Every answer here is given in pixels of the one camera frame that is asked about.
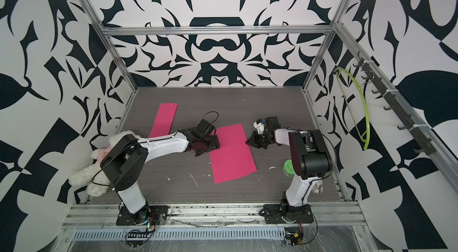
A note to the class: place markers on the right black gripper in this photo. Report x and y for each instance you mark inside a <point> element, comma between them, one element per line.
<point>254,142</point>

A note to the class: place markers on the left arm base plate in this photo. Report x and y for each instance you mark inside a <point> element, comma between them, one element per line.
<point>152,216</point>

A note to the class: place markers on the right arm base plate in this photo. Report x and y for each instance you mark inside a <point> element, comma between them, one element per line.
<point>285,214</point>

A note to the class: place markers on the black wall hook rail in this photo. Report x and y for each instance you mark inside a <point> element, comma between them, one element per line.
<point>396,103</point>

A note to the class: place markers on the patterned cream pouch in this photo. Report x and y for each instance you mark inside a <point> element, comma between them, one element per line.
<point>317,187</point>

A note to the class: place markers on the right small electronics board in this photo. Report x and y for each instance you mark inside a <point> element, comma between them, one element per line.
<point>294,239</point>

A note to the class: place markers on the green hoop hanger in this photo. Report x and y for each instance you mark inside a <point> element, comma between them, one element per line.
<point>356,105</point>

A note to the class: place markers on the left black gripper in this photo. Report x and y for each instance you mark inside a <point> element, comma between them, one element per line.
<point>214,143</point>

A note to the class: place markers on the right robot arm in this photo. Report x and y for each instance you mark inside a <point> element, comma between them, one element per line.
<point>311,160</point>

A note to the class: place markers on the green lidded jar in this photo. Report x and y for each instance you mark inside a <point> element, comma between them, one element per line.
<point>288,169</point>

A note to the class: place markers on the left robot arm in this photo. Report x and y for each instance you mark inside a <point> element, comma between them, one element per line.
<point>125,161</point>

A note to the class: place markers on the white teddy bear pink shirt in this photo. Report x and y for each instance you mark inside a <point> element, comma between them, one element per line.
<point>97,183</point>

